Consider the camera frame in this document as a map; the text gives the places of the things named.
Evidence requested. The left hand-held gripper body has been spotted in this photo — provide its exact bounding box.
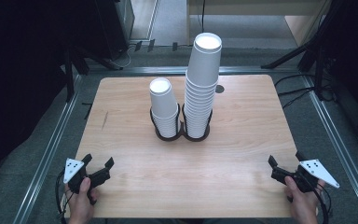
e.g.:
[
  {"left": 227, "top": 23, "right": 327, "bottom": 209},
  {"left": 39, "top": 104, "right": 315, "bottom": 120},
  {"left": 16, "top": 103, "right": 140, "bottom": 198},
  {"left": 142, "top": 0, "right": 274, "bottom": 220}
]
[{"left": 62, "top": 158, "right": 112, "bottom": 206}]

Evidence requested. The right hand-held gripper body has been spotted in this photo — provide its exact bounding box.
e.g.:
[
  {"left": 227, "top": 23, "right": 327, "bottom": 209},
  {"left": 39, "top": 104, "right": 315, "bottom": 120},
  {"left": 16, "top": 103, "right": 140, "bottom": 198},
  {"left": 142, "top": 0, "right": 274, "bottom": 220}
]
[{"left": 270, "top": 159, "right": 340, "bottom": 194}]

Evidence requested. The black double cup holder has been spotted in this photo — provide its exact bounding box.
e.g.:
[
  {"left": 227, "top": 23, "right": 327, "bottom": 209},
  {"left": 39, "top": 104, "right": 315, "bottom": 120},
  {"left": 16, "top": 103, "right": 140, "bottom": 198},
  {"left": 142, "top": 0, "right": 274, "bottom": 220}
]
[{"left": 149, "top": 103, "right": 214, "bottom": 143}]

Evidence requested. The tall stack of white cups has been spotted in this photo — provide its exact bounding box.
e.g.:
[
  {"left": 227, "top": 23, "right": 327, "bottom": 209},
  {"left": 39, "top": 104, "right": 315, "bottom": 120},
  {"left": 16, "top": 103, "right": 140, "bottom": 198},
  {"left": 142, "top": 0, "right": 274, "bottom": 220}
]
[{"left": 184, "top": 32, "right": 223, "bottom": 140}]

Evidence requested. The person's left hand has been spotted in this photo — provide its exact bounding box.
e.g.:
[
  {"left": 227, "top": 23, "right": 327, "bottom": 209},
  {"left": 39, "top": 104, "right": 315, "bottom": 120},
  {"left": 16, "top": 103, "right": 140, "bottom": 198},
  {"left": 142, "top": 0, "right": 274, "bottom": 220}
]
[{"left": 64, "top": 176, "right": 101, "bottom": 224}]

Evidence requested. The person's right hand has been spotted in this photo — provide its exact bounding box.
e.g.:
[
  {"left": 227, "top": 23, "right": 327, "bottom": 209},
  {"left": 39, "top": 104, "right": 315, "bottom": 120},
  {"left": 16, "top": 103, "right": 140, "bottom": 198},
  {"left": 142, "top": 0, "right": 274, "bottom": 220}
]
[{"left": 283, "top": 175, "right": 326, "bottom": 224}]

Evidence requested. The short stack of white cups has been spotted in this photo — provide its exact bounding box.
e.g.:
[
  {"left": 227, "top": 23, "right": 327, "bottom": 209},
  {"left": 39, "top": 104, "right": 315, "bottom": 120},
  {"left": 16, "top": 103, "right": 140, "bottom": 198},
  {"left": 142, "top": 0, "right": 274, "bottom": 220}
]
[{"left": 148, "top": 77, "right": 180, "bottom": 139}]

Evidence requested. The black metal stand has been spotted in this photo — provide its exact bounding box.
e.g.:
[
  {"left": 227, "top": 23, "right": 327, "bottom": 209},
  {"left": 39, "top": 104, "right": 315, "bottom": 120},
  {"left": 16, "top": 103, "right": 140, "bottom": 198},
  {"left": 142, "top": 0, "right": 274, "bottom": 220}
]
[{"left": 62, "top": 46, "right": 125, "bottom": 104}]

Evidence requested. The black tripod stand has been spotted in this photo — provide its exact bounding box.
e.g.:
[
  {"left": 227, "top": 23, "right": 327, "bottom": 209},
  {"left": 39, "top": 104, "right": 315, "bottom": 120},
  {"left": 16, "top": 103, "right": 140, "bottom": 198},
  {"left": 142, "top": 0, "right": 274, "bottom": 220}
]
[{"left": 260, "top": 0, "right": 349, "bottom": 101}]

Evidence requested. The black cabinet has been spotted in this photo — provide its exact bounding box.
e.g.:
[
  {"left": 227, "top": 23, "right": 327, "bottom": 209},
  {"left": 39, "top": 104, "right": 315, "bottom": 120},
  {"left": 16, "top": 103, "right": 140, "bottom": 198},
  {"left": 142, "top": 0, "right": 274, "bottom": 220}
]
[{"left": 93, "top": 0, "right": 136, "bottom": 61}]

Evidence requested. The light wooden furniture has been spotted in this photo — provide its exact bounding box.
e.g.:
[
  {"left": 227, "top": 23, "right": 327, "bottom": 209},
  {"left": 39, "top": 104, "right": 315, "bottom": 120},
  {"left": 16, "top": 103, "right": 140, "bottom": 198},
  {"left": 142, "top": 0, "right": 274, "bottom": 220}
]
[{"left": 186, "top": 0, "right": 334, "bottom": 48}]

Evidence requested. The aluminium floor rail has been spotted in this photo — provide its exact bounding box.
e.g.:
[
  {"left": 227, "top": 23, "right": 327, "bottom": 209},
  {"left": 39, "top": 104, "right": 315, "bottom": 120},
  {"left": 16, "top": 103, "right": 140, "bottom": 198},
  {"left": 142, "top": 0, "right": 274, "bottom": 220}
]
[
  {"left": 12, "top": 74, "right": 84, "bottom": 224},
  {"left": 301, "top": 74, "right": 358, "bottom": 224},
  {"left": 86, "top": 65, "right": 303, "bottom": 76}
]

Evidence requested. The left hand-held gripper cable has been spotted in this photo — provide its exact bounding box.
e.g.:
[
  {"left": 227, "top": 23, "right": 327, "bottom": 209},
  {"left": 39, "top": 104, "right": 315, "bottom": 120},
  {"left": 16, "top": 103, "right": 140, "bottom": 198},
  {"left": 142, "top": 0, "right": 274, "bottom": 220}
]
[{"left": 54, "top": 170, "right": 69, "bottom": 224}]

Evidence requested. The hand-held gripper cable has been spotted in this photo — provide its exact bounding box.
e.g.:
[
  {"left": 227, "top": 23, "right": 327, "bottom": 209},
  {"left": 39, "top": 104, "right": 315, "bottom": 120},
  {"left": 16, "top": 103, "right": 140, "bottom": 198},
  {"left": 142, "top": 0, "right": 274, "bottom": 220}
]
[
  {"left": 312, "top": 182, "right": 333, "bottom": 224},
  {"left": 54, "top": 170, "right": 69, "bottom": 224}
]

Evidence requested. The right hand-held gripper cable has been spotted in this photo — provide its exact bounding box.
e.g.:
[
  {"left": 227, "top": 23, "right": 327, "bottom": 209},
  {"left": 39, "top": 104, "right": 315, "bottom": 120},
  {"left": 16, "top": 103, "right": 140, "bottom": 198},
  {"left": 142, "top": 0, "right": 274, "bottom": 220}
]
[{"left": 312, "top": 182, "right": 333, "bottom": 224}]

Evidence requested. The black floor cable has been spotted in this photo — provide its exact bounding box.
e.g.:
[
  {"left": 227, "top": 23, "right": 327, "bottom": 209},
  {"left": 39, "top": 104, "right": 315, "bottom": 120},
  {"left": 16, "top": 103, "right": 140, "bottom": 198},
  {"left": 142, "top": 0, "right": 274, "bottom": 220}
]
[
  {"left": 278, "top": 87, "right": 317, "bottom": 110},
  {"left": 273, "top": 73, "right": 317, "bottom": 89}
]

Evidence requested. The white floor cable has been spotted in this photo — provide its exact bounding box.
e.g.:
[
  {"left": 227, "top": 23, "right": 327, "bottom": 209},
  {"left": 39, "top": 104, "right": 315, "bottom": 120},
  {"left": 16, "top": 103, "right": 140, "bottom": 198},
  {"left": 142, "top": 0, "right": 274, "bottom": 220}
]
[{"left": 117, "top": 44, "right": 134, "bottom": 68}]

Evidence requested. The black hanging cable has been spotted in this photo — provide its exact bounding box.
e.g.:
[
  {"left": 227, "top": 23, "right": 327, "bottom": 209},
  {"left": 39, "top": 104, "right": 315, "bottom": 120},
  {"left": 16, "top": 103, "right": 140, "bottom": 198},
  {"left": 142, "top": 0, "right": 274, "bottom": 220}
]
[{"left": 199, "top": 0, "right": 207, "bottom": 34}]

